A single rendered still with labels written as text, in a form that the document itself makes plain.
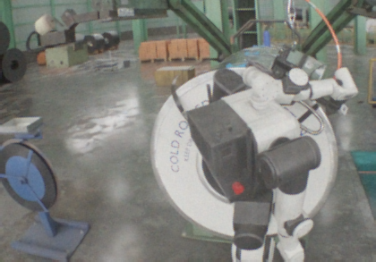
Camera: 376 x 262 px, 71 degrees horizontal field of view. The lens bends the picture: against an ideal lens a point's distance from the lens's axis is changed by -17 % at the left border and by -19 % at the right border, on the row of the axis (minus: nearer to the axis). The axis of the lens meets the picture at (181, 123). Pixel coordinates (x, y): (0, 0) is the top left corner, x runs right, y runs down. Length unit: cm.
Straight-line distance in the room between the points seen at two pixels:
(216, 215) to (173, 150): 54
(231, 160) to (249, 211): 27
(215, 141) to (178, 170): 119
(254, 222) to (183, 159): 97
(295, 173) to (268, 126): 17
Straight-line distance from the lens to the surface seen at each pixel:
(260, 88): 85
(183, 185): 204
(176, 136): 190
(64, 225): 293
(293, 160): 77
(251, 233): 107
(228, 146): 84
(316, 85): 121
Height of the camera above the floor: 163
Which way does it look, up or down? 19 degrees down
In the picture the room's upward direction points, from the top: 5 degrees counter-clockwise
